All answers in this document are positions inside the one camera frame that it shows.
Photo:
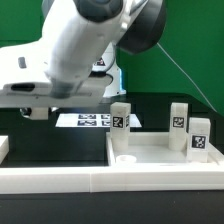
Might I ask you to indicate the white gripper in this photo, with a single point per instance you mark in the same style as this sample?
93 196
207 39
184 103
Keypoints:
23 83

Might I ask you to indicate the white square table top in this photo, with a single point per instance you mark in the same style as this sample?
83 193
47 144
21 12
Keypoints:
151 148

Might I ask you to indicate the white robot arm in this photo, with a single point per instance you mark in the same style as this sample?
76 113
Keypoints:
59 70

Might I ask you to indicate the white marker base plate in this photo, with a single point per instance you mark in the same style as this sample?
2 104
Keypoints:
91 120

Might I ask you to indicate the white U-shaped obstacle wall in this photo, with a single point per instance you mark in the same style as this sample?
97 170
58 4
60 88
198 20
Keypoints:
110 178

